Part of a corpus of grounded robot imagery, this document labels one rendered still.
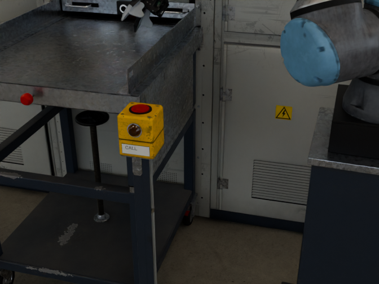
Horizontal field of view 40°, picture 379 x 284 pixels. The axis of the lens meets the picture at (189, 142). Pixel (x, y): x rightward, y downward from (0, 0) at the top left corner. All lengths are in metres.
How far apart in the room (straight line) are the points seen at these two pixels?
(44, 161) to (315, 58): 1.62
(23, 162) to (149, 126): 1.49
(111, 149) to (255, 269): 0.79
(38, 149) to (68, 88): 1.05
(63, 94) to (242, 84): 0.78
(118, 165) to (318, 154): 1.21
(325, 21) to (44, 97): 0.77
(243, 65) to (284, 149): 0.37
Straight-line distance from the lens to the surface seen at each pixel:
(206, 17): 1.94
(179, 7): 1.99
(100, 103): 1.39
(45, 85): 1.45
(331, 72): 1.11
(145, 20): 1.81
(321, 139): 1.37
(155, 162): 1.61
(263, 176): 2.13
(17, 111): 2.40
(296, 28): 1.12
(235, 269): 2.06
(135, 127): 1.10
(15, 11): 2.15
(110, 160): 2.32
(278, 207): 2.20
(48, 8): 2.10
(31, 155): 2.48
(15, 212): 2.48
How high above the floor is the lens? 1.36
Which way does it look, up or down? 28 degrees down
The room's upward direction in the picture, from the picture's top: straight up
